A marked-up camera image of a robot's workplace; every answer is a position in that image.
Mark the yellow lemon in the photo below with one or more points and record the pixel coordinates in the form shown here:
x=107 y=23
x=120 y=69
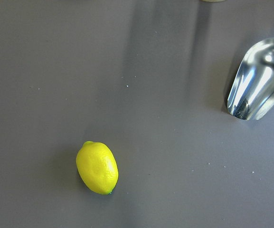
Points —
x=97 y=167

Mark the metal scoop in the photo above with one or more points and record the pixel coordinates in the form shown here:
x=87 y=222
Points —
x=252 y=92

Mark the wooden mug stand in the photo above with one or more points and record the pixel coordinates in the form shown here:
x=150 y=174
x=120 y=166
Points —
x=212 y=0

